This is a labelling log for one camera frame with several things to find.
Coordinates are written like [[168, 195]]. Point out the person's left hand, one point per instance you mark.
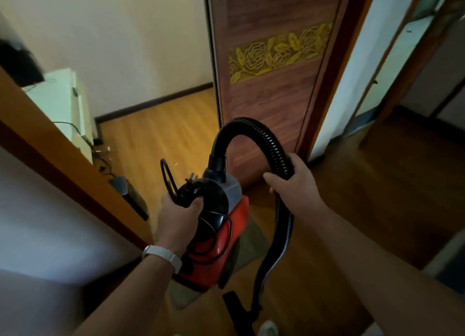
[[176, 226]]

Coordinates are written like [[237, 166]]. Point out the person's right hand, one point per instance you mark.
[[301, 194]]

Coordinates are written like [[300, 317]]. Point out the person's left thumb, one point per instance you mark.
[[193, 205]]

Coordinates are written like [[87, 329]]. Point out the person's right thumb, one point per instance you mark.
[[274, 182]]

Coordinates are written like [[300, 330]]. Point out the red vacuum cleaner body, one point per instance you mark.
[[214, 252]]

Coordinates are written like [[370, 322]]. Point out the person's left forearm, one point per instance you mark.
[[127, 299]]

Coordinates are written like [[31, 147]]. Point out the person's right forearm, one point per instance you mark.
[[381, 274]]

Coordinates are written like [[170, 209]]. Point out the white wristband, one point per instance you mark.
[[163, 255]]

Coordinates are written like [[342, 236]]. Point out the black box device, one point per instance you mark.
[[130, 197]]

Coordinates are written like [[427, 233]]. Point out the wooden wardrobe with floral carving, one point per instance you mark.
[[276, 92]]

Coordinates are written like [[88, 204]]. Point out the black vacuum floor nozzle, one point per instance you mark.
[[238, 314]]

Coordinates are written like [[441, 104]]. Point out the person's white shoe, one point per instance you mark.
[[268, 329]]

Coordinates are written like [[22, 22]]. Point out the white mattress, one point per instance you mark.
[[47, 237]]

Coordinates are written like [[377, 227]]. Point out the white cabinet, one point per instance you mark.
[[61, 103]]

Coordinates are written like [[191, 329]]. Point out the white furniture edge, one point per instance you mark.
[[445, 259]]

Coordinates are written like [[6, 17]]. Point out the black television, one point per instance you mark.
[[18, 65]]

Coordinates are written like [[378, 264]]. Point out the wooden bed frame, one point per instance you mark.
[[54, 157]]

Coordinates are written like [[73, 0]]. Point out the brown wooden door frame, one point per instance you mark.
[[417, 56]]

